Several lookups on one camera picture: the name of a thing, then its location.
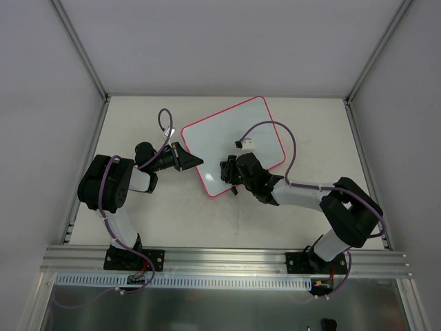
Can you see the aluminium frame post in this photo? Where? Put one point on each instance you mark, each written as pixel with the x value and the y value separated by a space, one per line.
pixel 75 40
pixel 393 24

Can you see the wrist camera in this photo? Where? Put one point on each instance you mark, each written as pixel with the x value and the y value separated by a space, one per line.
pixel 168 132
pixel 245 145

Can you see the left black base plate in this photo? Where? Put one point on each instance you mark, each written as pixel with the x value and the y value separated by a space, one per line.
pixel 117 259

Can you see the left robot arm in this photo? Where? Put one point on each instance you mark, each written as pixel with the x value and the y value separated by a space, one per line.
pixel 104 189

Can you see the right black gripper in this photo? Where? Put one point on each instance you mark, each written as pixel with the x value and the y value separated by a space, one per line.
pixel 233 169

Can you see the aluminium mounting rail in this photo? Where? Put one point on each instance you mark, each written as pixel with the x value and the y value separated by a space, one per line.
pixel 371 264

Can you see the white slotted cable duct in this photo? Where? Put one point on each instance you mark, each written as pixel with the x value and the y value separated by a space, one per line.
pixel 185 281

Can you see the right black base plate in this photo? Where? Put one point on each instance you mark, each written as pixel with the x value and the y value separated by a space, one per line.
pixel 310 263

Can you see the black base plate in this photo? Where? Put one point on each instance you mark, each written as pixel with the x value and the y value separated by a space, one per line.
pixel 310 263
pixel 117 259

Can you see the left aluminium frame post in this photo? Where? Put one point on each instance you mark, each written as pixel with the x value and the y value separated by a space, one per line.
pixel 75 40

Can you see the pink framed whiteboard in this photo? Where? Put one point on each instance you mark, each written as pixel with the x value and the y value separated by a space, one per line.
pixel 213 138

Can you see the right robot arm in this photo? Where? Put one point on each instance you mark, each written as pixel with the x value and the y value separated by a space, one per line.
pixel 351 213

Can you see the right aluminium frame post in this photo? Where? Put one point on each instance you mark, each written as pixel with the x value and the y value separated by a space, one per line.
pixel 393 24

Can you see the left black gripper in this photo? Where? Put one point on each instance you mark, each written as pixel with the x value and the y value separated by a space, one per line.
pixel 176 157

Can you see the black knob at bottom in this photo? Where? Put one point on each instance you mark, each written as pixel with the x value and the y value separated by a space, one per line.
pixel 329 325

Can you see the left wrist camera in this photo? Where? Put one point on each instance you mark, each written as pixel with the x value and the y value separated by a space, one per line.
pixel 168 132

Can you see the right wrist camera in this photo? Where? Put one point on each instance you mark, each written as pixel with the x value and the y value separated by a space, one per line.
pixel 245 145

